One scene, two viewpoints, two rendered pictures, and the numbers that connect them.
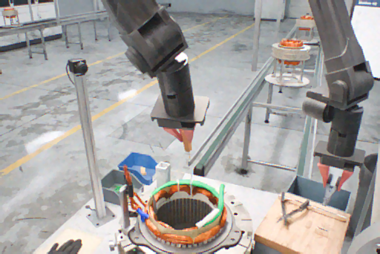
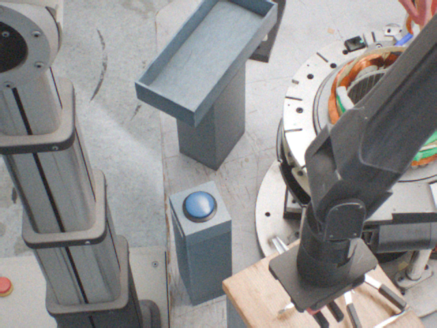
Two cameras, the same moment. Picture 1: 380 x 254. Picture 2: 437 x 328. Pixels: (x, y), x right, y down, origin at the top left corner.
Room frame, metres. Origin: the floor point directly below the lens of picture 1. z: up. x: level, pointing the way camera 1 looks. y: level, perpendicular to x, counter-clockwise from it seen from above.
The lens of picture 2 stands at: (0.69, -0.74, 2.13)
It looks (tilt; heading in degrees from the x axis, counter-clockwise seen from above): 58 degrees down; 117
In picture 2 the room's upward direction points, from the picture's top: 2 degrees counter-clockwise
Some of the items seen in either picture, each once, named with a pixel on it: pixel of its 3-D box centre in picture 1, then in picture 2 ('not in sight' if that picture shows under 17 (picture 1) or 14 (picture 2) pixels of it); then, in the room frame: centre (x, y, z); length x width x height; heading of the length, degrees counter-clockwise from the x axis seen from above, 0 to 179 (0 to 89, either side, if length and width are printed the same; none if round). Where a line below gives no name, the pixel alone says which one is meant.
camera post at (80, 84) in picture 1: (90, 153); not in sight; (0.95, 0.35, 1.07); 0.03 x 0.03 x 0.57; 43
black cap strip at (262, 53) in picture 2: not in sight; (265, 28); (0.24, 0.32, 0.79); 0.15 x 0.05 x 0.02; 101
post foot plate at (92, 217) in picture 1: (101, 215); not in sight; (0.95, 0.35, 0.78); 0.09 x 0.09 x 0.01; 43
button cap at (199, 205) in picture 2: not in sight; (199, 204); (0.38, -0.21, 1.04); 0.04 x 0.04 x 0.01
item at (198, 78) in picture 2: not in sight; (210, 96); (0.27, 0.04, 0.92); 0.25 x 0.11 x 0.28; 84
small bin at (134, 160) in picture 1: (140, 168); not in sight; (1.23, 0.23, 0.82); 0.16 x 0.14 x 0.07; 69
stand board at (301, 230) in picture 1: (303, 226); (323, 310); (0.60, -0.29, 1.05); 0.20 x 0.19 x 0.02; 147
